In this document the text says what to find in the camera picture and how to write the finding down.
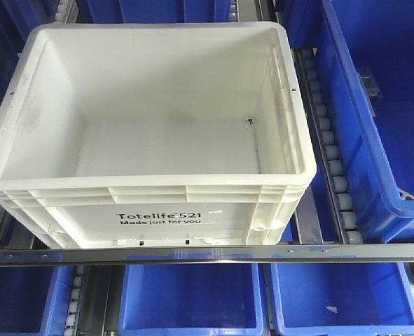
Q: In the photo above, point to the right shelf lower left bin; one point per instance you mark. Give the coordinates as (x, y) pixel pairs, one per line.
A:
(34, 300)

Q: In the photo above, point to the right shelf lower roller track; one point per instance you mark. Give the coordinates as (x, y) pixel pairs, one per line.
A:
(75, 301)

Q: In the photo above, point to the right shelf steel front rail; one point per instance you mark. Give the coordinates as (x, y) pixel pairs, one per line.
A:
(331, 253)

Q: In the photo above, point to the white Totelife plastic bin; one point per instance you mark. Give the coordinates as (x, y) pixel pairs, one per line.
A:
(124, 135)

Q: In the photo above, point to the right shelf blue bin right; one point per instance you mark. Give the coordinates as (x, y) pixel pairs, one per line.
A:
(365, 60)

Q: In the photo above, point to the right shelf lower middle bin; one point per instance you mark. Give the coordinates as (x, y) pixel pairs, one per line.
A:
(192, 299)

